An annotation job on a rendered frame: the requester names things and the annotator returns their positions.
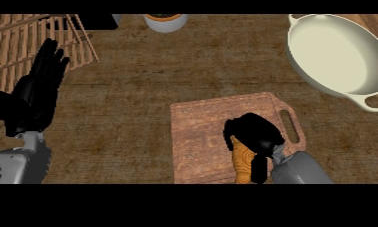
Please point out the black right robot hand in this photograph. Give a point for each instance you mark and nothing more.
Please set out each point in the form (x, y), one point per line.
(256, 131)

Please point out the wooden slatted rack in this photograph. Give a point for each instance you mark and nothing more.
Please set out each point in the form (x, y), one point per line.
(30, 47)

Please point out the black appliance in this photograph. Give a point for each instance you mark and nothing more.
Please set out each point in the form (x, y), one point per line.
(97, 21)

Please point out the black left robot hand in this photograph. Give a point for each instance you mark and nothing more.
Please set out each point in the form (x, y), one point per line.
(35, 87)

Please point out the brown wooden cutting board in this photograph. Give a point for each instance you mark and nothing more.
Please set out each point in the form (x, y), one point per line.
(208, 137)

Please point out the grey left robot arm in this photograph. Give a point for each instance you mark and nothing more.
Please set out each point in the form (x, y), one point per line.
(25, 161)

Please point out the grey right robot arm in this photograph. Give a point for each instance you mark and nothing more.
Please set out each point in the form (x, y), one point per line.
(298, 169)

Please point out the cream white pot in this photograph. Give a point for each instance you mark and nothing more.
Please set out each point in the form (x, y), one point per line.
(330, 61)

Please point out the white plant pot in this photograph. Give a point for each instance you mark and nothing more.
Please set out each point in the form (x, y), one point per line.
(166, 22)

